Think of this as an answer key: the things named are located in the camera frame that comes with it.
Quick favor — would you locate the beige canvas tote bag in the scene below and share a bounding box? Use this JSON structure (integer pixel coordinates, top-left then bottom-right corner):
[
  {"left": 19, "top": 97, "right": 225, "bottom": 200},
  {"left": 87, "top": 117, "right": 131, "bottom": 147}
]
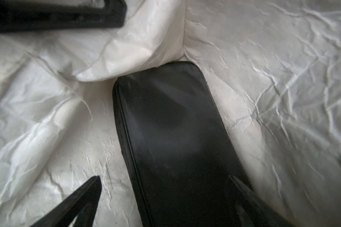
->
[{"left": 0, "top": 1, "right": 341, "bottom": 227}]

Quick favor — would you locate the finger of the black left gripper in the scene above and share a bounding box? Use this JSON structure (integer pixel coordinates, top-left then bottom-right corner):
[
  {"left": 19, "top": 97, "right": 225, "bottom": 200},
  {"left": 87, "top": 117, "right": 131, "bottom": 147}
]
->
[{"left": 0, "top": 1, "right": 127, "bottom": 33}]

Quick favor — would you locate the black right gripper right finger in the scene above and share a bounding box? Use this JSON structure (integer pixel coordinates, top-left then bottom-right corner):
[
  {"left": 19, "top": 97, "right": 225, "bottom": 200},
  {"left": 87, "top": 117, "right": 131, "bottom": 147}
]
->
[{"left": 229, "top": 176, "right": 293, "bottom": 227}]

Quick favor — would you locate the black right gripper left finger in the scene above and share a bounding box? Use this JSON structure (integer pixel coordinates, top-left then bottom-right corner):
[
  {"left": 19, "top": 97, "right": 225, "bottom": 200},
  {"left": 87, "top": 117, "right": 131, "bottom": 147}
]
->
[{"left": 31, "top": 176, "right": 102, "bottom": 227}]

